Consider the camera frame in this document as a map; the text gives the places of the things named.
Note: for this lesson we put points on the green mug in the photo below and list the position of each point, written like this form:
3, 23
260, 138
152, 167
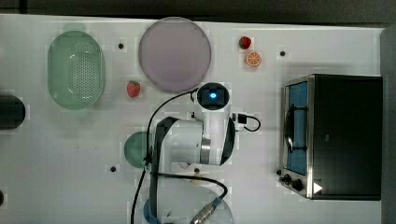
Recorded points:
135, 148

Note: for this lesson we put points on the blue mug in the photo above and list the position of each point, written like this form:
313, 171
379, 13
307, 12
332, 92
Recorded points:
150, 219

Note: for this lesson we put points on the silver black toaster oven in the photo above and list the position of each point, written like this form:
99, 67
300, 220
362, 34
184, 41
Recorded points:
331, 137

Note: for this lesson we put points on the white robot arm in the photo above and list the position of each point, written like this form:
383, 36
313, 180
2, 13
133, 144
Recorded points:
208, 138

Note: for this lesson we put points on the orange slice toy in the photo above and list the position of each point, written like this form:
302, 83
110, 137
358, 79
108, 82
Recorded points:
253, 58

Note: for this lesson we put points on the red toy strawberry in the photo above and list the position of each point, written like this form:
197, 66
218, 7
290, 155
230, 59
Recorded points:
133, 89

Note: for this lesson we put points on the purple round plate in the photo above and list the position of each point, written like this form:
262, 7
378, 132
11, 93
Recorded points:
174, 54

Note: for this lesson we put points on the green perforated colander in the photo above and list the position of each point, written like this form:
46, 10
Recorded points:
76, 68

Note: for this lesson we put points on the small dark red strawberry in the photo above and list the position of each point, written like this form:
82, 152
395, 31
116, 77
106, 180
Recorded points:
244, 42

